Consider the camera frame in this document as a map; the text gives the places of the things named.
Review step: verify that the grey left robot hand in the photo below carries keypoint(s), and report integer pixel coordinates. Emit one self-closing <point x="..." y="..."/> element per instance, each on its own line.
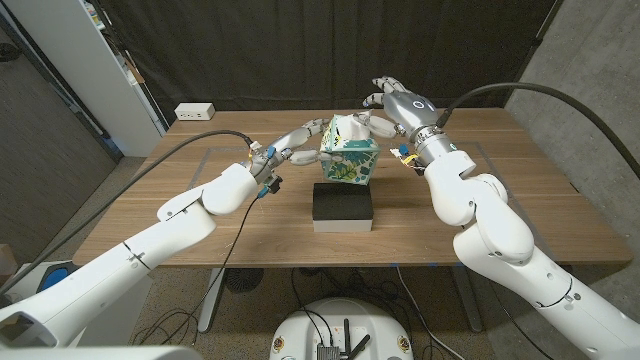
<point x="287" y="142"/>

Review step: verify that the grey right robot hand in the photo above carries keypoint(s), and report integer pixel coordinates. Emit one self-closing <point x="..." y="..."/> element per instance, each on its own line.
<point x="412" y="110"/>

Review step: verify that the white tissue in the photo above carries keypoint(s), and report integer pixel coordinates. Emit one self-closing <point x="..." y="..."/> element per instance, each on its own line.
<point x="352" y="129"/>

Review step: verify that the teal floral tissue box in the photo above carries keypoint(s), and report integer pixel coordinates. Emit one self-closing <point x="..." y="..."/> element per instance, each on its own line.
<point x="352" y="167"/>

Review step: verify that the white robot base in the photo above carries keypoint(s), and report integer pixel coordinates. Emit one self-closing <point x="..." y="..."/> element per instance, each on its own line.
<point x="345" y="312"/>

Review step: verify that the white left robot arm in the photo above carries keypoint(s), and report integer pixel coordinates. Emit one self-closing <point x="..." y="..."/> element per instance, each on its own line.
<point x="175" y="225"/>

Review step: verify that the black and white box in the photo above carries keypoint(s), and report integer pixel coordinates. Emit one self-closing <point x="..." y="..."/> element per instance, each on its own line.
<point x="342" y="205"/>

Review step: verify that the brown cardboard box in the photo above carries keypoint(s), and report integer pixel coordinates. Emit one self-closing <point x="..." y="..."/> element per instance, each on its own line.
<point x="6" y="262"/>

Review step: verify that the blue left wrist plug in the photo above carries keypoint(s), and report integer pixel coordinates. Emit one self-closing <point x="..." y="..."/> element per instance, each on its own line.
<point x="262" y="191"/>

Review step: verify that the black curtain backdrop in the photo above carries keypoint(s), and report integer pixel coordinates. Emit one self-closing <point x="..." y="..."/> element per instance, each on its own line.
<point x="275" y="50"/>

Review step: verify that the white power strip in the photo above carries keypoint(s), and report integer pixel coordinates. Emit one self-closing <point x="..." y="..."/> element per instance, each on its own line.
<point x="194" y="111"/>

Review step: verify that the black backdrop stand pole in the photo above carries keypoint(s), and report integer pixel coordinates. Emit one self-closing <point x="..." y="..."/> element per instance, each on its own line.
<point x="537" y="41"/>

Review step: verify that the black round slatted disc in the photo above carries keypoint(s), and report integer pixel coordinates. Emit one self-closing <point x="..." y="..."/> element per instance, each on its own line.
<point x="243" y="280"/>

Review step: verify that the white table leg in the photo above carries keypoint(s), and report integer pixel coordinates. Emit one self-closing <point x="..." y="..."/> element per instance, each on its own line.
<point x="212" y="295"/>

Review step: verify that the grey table leg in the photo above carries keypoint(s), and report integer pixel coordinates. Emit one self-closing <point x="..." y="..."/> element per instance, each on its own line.
<point x="467" y="305"/>

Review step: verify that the black router with antennas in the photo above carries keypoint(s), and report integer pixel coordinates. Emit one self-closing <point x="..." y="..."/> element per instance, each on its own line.
<point x="327" y="352"/>

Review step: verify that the white storage cabinet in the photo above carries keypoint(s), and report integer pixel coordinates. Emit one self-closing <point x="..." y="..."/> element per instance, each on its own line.
<point x="85" y="65"/>

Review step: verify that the blue foot pedal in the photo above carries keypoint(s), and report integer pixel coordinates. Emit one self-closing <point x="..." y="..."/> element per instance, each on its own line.
<point x="56" y="277"/>

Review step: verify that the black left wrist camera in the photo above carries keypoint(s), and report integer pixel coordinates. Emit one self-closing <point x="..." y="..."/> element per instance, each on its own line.
<point x="274" y="184"/>

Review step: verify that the black frame rail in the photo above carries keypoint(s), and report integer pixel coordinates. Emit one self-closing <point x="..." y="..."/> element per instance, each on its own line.
<point x="114" y="151"/>

